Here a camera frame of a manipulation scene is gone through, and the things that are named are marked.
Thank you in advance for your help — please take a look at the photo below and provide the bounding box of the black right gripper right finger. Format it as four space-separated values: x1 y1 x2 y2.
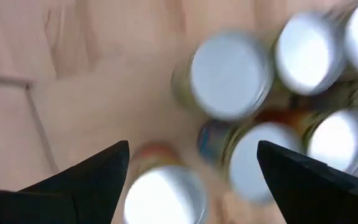
256 139 358 224

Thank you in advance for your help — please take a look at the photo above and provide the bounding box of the large peach label can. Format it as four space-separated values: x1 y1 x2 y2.
303 109 358 175

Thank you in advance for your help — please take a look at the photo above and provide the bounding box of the can with blue label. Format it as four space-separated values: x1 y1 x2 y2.
196 119 305 203

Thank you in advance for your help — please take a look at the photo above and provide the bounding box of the can with pink-orange label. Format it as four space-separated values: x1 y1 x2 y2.
123 141 208 224

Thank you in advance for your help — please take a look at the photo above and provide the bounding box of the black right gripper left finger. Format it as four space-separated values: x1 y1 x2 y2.
0 139 131 224

